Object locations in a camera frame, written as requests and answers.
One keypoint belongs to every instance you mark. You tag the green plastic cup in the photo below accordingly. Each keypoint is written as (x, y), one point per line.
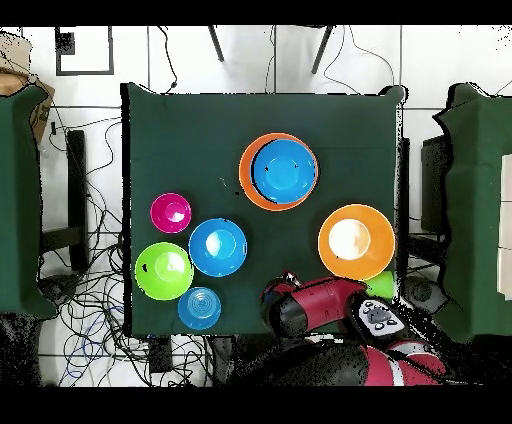
(382, 284)

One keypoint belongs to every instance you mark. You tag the blue plastic bowl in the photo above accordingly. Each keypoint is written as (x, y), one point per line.
(218, 262)
(284, 172)

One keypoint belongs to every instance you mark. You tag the large orange plastic bowl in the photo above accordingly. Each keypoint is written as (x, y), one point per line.
(244, 176)
(378, 256)

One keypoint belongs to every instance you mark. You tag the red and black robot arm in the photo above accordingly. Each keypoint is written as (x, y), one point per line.
(328, 300)

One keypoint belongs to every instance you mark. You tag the small translucent blue bowl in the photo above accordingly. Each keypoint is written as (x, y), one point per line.
(199, 308)

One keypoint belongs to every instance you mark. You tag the large green plastic bowl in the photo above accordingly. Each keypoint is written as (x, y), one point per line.
(164, 282)

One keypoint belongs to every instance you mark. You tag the small pink plastic bowl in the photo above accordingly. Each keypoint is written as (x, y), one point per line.
(170, 212)

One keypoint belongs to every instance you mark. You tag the black power strip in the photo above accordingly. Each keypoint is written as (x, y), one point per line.
(160, 356)

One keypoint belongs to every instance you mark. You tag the dark green table cloth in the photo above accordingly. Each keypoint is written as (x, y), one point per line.
(192, 140)

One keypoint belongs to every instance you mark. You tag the black box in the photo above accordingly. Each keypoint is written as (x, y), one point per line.
(436, 180)

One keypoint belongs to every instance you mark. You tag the green cloth covered table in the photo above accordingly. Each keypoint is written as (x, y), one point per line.
(480, 200)
(20, 200)

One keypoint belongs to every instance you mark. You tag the black stand base with knob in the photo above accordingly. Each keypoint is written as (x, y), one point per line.
(60, 288)

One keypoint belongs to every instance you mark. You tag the black floor stand bar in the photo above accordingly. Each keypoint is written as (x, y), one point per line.
(76, 180)

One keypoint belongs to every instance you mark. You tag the black tripod leg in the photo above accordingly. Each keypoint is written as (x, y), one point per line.
(216, 44)
(322, 50)

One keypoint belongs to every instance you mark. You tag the brown cardboard box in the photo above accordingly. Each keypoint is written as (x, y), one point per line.
(10, 82)

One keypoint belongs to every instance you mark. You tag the black square frame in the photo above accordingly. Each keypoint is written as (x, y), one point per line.
(64, 44)

